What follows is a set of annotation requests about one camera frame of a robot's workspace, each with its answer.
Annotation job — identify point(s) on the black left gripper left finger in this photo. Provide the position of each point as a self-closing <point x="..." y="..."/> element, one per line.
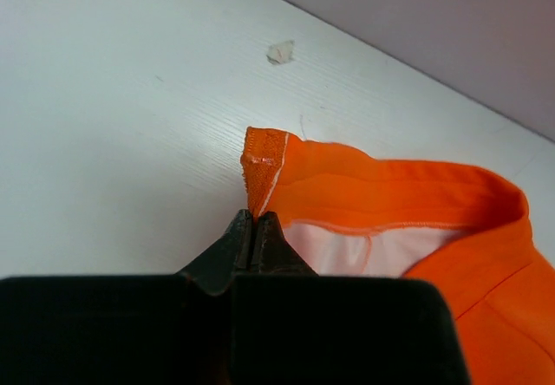
<point x="140" y="329"/>

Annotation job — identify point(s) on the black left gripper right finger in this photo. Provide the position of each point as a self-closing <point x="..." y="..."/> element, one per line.
<point x="289" y="325"/>

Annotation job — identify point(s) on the orange jacket with pink lining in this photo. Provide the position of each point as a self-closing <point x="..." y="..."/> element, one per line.
<point x="462" y="228"/>

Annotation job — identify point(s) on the small tape scrap on table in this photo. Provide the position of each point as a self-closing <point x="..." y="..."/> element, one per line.
<point x="281" y="53"/>

